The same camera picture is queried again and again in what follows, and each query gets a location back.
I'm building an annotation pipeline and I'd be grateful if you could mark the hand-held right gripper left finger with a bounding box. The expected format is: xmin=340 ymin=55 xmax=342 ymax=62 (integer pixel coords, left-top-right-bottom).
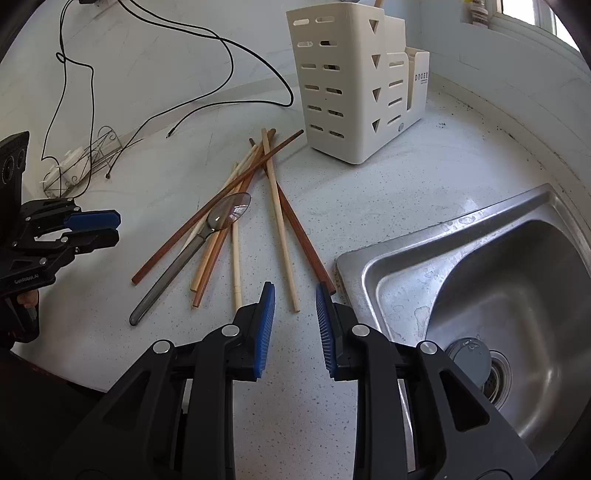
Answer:
xmin=44 ymin=281 xmax=276 ymax=480

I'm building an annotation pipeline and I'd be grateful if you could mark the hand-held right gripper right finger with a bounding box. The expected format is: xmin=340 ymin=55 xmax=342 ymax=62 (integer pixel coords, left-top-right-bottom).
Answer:
xmin=315 ymin=283 xmax=540 ymax=480

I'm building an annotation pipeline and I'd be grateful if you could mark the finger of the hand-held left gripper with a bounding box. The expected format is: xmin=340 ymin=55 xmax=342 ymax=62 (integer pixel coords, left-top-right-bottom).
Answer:
xmin=18 ymin=228 xmax=121 ymax=271
xmin=21 ymin=198 xmax=122 ymax=234

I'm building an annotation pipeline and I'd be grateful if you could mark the dark brown chopstick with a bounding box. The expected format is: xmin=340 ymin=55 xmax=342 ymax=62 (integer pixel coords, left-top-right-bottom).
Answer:
xmin=248 ymin=137 xmax=337 ymax=296
xmin=131 ymin=129 xmax=305 ymax=284

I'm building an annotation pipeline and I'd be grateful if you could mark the orange-brown chopstick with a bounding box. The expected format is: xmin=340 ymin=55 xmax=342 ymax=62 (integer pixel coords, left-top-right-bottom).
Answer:
xmin=193 ymin=129 xmax=278 ymax=310

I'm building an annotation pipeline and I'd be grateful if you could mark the white plastic utensil holder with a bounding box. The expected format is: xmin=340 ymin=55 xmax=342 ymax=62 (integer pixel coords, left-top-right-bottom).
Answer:
xmin=285 ymin=0 xmax=431 ymax=165

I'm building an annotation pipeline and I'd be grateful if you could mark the person's left forearm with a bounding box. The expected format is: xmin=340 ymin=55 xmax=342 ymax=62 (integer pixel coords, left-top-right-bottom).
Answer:
xmin=0 ymin=337 xmax=112 ymax=416

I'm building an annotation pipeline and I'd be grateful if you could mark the white power adapter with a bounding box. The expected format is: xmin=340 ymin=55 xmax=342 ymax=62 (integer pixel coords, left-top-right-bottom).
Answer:
xmin=43 ymin=147 xmax=89 ymax=186

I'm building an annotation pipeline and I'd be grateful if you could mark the metal spoon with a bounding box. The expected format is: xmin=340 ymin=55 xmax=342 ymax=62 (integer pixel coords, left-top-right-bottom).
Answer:
xmin=129 ymin=192 xmax=252 ymax=327

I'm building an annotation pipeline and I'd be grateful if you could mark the grey sink stopper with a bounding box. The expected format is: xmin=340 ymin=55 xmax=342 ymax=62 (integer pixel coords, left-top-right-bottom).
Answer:
xmin=445 ymin=337 xmax=491 ymax=384

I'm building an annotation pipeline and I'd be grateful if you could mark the stainless steel sink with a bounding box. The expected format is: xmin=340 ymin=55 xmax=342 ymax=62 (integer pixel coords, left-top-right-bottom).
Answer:
xmin=335 ymin=183 xmax=591 ymax=455

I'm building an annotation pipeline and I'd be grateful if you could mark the small bottle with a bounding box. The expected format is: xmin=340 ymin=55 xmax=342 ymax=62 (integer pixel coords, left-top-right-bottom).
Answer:
xmin=466 ymin=0 xmax=491 ymax=29

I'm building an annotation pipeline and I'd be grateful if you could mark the window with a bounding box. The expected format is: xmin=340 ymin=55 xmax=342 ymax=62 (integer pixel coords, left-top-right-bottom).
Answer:
xmin=489 ymin=0 xmax=571 ymax=52

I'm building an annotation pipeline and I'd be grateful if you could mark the metal wire rack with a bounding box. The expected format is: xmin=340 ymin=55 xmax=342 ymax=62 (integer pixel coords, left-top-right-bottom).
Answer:
xmin=44 ymin=126 xmax=145 ymax=198

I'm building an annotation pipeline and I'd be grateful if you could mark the black cable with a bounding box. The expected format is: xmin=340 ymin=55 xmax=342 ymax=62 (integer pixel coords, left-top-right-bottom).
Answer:
xmin=139 ymin=11 xmax=295 ymax=139
xmin=105 ymin=0 xmax=234 ymax=181
xmin=41 ymin=0 xmax=95 ymax=169

